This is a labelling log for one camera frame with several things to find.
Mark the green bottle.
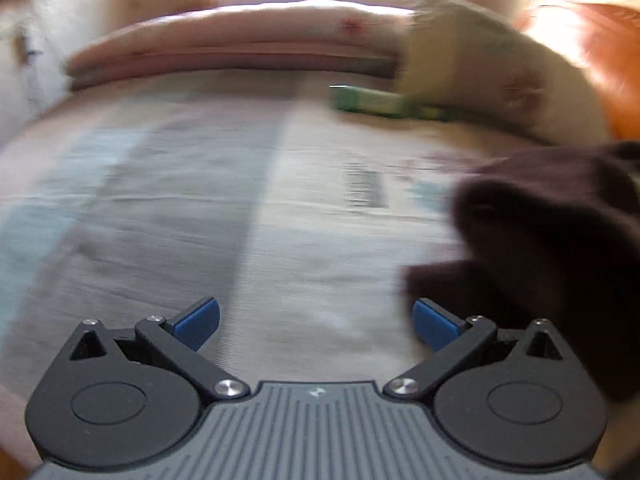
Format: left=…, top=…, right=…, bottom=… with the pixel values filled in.
left=330, top=85, right=466, bottom=122

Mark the pink folded quilt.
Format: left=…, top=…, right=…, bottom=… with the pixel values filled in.
left=65, top=0, right=416, bottom=92

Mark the cream floral pillow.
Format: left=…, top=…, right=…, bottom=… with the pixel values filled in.
left=397, top=0, right=613, bottom=146

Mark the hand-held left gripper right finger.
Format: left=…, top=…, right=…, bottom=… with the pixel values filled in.
left=384, top=298, right=573, bottom=402

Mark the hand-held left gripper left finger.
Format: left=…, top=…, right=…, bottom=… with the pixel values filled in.
left=67, top=296, right=252, bottom=402

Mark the orange wooden headboard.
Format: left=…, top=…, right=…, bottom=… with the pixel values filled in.
left=520, top=0, right=640, bottom=141

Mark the white power strip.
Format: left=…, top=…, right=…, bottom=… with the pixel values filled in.
left=14, top=32, right=43, bottom=63

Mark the brown fuzzy sweater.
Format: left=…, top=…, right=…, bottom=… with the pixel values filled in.
left=402, top=141, right=640, bottom=402

